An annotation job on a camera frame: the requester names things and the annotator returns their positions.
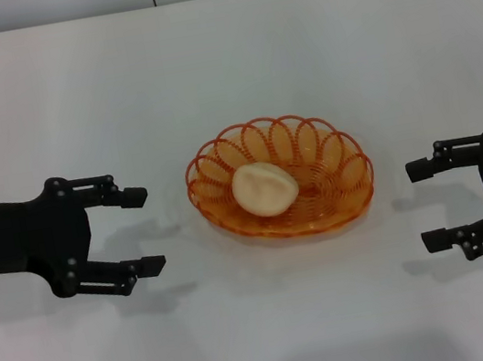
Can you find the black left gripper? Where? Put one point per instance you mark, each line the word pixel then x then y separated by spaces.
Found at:
pixel 19 236

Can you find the pale round bun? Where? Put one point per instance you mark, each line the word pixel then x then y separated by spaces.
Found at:
pixel 264 190

